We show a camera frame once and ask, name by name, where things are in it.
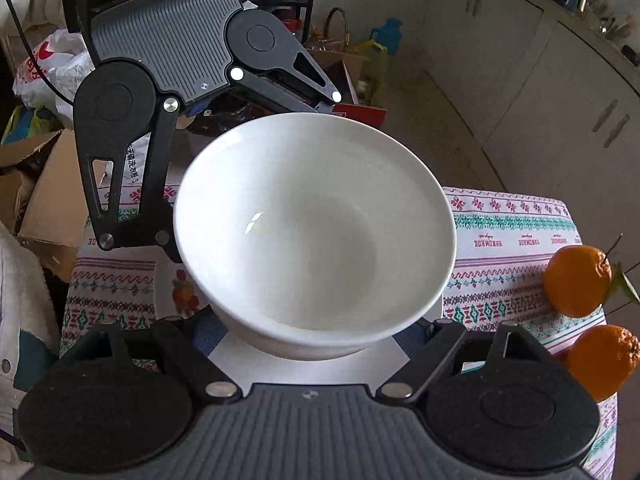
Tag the orange without leaf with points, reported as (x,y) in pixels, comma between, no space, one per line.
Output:
(602,359)

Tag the orange with leaf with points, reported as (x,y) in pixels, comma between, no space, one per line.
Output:
(579,278)

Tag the patterned tablecloth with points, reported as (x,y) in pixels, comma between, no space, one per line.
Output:
(504,242)

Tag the left gloved hand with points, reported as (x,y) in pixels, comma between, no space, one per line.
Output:
(29,332)

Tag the white plastic bag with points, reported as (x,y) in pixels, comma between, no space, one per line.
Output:
(65,61)

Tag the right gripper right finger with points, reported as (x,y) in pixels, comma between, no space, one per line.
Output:
(428,363)

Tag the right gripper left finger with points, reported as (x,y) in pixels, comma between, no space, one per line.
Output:
(182,348)

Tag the white fruit plate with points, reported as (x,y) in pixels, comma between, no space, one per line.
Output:
(176,294)

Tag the cardboard box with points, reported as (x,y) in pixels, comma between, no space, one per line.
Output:
(42,200)

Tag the white bowl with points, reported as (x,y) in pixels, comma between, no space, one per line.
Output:
(312,235)

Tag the white base cabinets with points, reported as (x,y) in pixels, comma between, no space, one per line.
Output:
(554,107)

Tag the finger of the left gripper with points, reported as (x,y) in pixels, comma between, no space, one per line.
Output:
(276,99)
(153,225)

